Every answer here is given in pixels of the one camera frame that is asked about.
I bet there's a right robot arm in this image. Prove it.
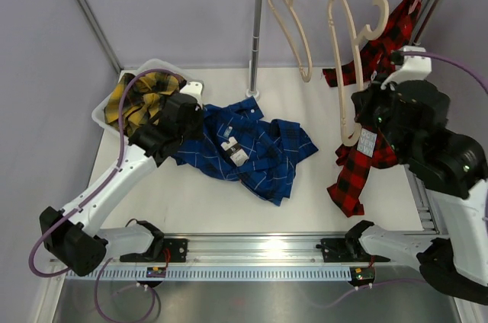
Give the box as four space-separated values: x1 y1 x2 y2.
345 80 487 305

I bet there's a white slotted cable duct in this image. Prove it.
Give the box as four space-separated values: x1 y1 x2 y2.
83 265 352 282

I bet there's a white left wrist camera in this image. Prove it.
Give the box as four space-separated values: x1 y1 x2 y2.
180 81 204 107

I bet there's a beige hanger with blue shirt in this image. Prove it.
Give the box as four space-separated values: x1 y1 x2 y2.
326 0 390 147

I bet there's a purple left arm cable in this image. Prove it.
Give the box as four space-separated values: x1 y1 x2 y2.
29 68 191 320

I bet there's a yellow plaid shirt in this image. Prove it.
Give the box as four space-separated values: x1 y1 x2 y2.
104 71 187 136

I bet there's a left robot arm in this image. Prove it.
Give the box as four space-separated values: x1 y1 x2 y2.
40 92 203 277

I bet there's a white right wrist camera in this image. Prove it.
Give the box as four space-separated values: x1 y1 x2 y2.
380 46 432 90

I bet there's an aluminium mounting rail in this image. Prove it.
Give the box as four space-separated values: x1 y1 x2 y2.
42 223 455 276

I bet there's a red plaid shirt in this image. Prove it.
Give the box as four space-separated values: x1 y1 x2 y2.
323 0 421 217

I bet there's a white plastic basket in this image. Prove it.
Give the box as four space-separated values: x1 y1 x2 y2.
91 59 203 138

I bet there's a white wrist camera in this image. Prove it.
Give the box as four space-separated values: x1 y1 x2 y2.
180 81 204 107
380 46 432 90

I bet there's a blue plaid shirt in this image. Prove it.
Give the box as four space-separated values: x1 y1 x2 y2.
172 98 318 206

